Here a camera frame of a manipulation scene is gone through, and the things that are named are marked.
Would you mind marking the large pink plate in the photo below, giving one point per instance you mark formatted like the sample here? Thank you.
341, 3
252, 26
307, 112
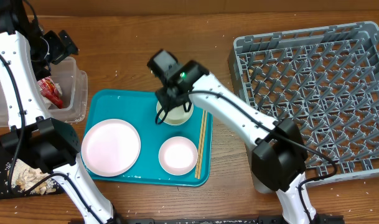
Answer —
111, 147

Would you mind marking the rice and peanut scraps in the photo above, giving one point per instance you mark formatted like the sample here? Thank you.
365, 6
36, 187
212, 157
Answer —
25, 177

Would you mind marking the teal plastic serving tray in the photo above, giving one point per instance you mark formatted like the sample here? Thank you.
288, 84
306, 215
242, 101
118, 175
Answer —
139, 109

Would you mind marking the right wooden chopstick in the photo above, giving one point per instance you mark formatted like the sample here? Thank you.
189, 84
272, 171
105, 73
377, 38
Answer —
203, 143

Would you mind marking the red snack wrapper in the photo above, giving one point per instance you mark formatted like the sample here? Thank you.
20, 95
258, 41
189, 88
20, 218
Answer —
51, 91

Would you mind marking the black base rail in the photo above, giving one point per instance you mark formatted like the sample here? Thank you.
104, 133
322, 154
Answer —
269, 219

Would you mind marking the small pink plate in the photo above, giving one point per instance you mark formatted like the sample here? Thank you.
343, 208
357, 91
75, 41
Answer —
178, 155

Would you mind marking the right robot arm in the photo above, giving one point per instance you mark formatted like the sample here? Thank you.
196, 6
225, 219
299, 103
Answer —
275, 149

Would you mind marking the white bowl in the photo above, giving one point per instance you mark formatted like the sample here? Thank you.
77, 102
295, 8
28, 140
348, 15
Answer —
176, 116

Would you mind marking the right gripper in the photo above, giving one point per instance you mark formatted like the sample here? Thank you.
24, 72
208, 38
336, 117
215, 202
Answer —
169, 96

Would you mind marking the grey plastic dishwasher rack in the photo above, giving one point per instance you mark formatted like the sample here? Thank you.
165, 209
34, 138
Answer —
327, 80

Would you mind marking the white tissue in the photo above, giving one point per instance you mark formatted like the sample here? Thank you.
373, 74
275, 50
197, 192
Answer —
48, 103

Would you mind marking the clear plastic waste bin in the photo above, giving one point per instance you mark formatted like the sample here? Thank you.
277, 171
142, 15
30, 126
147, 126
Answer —
73, 84

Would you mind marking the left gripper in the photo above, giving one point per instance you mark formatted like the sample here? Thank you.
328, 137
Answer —
61, 51

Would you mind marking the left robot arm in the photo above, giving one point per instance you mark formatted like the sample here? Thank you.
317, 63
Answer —
35, 137

